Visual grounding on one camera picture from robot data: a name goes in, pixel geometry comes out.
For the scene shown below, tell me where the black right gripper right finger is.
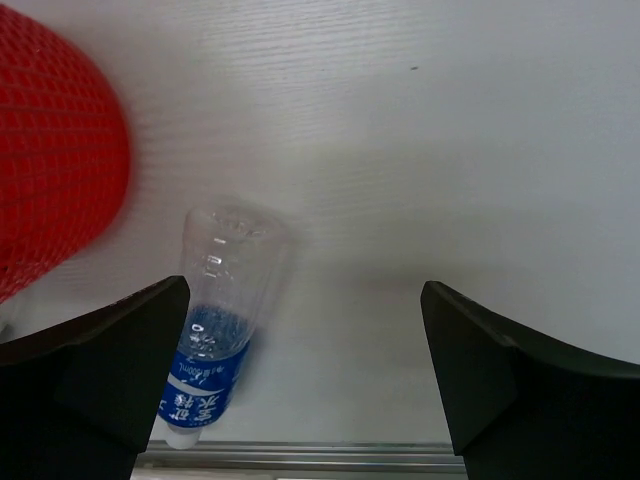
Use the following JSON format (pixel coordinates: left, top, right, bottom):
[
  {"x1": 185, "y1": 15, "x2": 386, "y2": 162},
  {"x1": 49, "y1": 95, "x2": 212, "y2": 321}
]
[{"x1": 421, "y1": 281, "x2": 639, "y2": 480}]

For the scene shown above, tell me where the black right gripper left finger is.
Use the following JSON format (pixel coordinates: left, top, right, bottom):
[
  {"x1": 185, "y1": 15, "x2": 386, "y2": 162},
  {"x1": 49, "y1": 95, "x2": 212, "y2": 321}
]
[{"x1": 1, "y1": 276, "x2": 190, "y2": 479}]

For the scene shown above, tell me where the blue label plastic bottle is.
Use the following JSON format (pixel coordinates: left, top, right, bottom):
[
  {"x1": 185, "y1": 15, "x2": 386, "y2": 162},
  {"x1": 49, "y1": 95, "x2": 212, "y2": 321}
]
[{"x1": 158, "y1": 196, "x2": 291, "y2": 450}]

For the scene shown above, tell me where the red mesh plastic bin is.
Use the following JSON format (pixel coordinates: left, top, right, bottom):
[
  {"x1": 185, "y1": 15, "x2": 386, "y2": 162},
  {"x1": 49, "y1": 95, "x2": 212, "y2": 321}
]
[{"x1": 1, "y1": 6, "x2": 131, "y2": 300}]

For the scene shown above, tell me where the aluminium table edge rail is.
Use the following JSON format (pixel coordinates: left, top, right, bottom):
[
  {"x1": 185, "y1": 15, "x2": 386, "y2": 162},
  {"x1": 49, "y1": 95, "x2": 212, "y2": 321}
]
[{"x1": 136, "y1": 441, "x2": 467, "y2": 479}]

